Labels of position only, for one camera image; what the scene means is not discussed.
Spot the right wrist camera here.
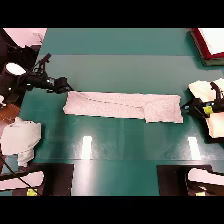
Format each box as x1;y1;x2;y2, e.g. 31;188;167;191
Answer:
209;81;224;102

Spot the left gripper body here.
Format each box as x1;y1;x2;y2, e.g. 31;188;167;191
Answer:
52;76;72;95

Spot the black cable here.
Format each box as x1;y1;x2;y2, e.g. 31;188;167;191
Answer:
0;156;42;197

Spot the red garment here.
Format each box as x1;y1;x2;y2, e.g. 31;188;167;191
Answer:
189;28;224;62

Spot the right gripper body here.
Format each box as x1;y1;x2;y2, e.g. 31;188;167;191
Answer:
181;97;214;120

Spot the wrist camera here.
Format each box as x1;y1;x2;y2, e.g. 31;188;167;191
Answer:
209;81;224;102
33;52;53;76

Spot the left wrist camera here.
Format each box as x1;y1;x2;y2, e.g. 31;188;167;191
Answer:
33;52;53;76

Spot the grey shirt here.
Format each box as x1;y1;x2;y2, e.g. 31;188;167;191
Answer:
62;90;185;124

